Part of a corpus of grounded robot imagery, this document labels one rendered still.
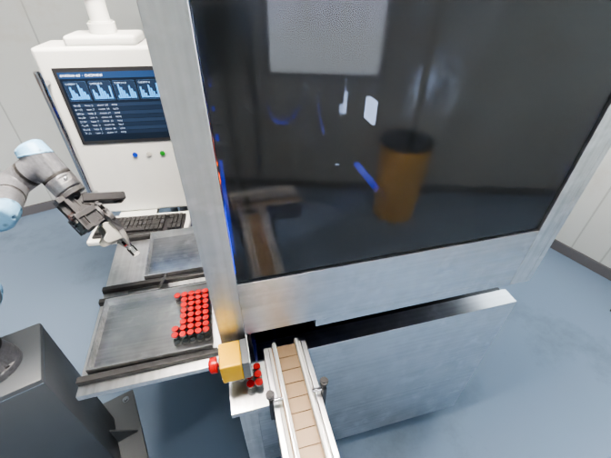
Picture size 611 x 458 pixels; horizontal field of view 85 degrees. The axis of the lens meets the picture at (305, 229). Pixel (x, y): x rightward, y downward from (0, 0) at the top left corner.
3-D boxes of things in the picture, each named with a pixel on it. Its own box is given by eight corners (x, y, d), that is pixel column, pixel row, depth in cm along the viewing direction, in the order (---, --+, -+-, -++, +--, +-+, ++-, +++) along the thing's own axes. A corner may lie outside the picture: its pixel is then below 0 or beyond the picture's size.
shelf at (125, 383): (234, 224, 154) (233, 220, 153) (255, 360, 101) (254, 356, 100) (120, 240, 145) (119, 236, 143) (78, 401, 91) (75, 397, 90)
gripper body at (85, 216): (82, 238, 97) (50, 204, 93) (107, 222, 103) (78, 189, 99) (89, 232, 92) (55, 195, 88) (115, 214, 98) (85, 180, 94)
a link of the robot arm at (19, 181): (-28, 200, 83) (8, 174, 83) (-16, 179, 91) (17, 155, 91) (5, 219, 89) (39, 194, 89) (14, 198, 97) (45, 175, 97)
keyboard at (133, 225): (186, 214, 169) (185, 210, 168) (183, 232, 158) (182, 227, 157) (102, 221, 164) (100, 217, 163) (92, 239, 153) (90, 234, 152)
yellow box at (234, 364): (248, 353, 92) (245, 337, 88) (252, 377, 87) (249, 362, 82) (220, 359, 91) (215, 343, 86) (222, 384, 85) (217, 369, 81)
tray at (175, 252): (234, 226, 149) (233, 221, 147) (240, 267, 130) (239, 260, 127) (153, 238, 142) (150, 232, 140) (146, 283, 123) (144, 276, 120)
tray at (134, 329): (211, 288, 121) (209, 281, 119) (214, 351, 101) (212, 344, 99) (108, 305, 114) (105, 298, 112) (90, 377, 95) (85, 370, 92)
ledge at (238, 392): (275, 362, 101) (275, 358, 100) (284, 404, 91) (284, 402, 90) (228, 373, 98) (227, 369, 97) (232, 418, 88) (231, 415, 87)
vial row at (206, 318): (210, 296, 118) (208, 287, 115) (212, 340, 104) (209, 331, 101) (204, 297, 117) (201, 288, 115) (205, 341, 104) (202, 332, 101)
